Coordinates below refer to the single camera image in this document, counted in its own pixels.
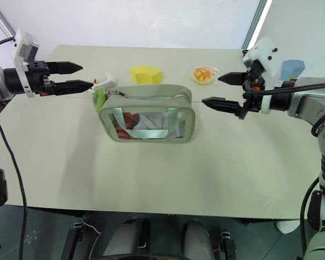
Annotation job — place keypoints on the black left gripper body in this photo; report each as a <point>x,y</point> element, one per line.
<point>38,81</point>

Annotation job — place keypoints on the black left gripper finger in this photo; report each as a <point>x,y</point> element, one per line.
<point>73,86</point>
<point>65,67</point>

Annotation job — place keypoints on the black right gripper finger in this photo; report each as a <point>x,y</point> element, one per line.
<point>222,104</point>
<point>234,78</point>

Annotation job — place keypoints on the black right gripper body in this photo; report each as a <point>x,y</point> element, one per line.
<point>256,103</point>

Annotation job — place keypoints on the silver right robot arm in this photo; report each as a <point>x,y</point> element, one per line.
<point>308,104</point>

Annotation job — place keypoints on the dark red cloth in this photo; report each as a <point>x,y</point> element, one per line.
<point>128,120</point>

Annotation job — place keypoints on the clear green-trimmed pouch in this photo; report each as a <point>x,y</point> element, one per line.
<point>151,97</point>

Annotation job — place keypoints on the light grey cloth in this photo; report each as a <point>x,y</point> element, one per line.
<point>151,123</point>

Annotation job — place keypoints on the green zipper charm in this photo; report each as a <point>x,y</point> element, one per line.
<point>99,98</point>

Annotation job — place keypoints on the wrapped orange bread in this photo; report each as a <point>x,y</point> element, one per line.
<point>203,75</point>

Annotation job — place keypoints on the small white toy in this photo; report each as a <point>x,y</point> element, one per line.
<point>107,81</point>

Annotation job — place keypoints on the light blue block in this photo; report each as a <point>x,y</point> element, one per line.
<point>292,69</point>

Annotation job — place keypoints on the yellow foam block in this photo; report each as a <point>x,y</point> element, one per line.
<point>146,75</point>

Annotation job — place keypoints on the white rounded foot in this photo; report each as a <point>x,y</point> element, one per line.
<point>288,226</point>

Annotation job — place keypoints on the grey rounded robot leg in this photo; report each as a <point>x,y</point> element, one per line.
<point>124,238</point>
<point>199,238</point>

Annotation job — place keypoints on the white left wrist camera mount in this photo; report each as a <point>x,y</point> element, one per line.
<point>23,50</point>

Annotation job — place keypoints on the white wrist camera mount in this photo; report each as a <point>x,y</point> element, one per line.
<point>23,50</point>
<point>269,57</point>

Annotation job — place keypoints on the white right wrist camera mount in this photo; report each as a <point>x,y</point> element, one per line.
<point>269,57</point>

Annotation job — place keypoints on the aluminium frame post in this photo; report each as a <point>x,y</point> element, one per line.
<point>256,24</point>
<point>1,19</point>

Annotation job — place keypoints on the black bracket under table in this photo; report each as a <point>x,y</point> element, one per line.
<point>228,245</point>
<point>70,241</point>

